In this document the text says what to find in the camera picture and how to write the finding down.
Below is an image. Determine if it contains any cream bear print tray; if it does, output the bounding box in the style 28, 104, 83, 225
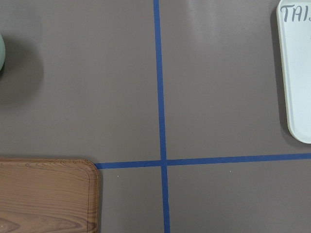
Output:
276, 0, 311, 144

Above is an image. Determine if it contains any brown wood-grain tray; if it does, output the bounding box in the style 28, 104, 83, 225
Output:
0, 158, 100, 233

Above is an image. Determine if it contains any light green bowl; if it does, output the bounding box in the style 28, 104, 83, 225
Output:
0, 34, 6, 70

